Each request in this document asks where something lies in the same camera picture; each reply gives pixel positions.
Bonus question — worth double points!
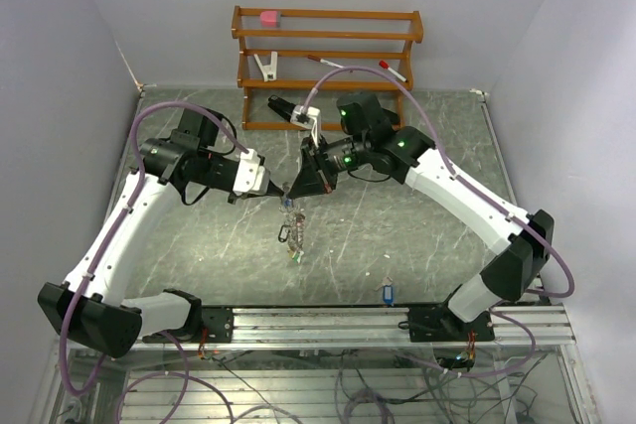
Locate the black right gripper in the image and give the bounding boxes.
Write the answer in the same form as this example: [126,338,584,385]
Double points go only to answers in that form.
[289,132,372,199]

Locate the silver keyring chain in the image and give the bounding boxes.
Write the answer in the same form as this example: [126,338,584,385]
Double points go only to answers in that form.
[275,183,307,264]

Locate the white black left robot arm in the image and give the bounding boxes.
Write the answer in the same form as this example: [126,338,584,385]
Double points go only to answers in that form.
[38,101,283,358]

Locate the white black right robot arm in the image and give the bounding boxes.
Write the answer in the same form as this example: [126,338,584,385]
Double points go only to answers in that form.
[288,92,554,341]

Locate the black stapler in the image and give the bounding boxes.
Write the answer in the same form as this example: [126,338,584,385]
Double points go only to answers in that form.
[267,95,296,122]

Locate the blue stapler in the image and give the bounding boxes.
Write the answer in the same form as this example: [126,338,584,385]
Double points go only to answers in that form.
[383,108,401,126]

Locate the brown wooden shelf rack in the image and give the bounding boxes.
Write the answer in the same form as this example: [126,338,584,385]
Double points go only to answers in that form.
[231,6,424,130]

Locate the white plastic clip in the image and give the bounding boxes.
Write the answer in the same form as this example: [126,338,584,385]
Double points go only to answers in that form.
[253,51,278,82]

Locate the red white marker pen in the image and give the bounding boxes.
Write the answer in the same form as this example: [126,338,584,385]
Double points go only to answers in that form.
[307,55,343,69]

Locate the blue key tag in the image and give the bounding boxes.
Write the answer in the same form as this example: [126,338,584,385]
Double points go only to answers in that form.
[381,277,395,306]

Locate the red capped white marker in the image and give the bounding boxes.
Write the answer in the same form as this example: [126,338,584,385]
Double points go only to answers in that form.
[379,60,407,82]

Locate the pink eraser block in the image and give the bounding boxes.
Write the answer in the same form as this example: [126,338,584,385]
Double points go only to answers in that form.
[259,10,280,28]

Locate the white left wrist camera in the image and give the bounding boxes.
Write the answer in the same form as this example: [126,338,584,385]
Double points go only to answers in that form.
[233,149,270,190]

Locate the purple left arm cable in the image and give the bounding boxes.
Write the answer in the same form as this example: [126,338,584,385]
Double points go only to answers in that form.
[58,100,254,424]

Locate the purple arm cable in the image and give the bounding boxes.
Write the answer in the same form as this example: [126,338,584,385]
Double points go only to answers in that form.
[58,100,254,424]
[303,66,576,378]

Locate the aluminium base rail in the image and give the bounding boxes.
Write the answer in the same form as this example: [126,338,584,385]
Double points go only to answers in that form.
[54,305,577,350]

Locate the loose cables under table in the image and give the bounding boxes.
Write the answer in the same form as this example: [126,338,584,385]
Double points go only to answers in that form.
[198,347,562,424]

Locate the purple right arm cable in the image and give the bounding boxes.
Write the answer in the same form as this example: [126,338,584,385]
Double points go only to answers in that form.
[303,66,576,378]

